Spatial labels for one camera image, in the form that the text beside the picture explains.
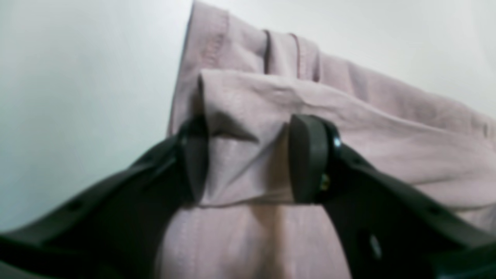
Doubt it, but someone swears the mauve t-shirt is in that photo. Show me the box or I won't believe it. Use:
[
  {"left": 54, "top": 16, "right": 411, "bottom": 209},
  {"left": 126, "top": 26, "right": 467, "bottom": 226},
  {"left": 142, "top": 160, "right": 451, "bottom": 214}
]
[{"left": 155, "top": 2, "right": 495, "bottom": 279}]

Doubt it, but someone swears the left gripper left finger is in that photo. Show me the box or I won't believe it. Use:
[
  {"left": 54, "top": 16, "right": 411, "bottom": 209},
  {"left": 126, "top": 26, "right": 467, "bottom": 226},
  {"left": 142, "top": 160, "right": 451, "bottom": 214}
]
[{"left": 1, "top": 116, "right": 208, "bottom": 279}]

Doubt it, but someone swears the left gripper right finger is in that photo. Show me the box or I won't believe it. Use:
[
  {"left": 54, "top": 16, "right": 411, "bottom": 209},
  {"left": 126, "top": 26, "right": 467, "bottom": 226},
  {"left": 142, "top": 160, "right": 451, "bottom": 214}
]
[{"left": 288, "top": 114, "right": 496, "bottom": 279}]

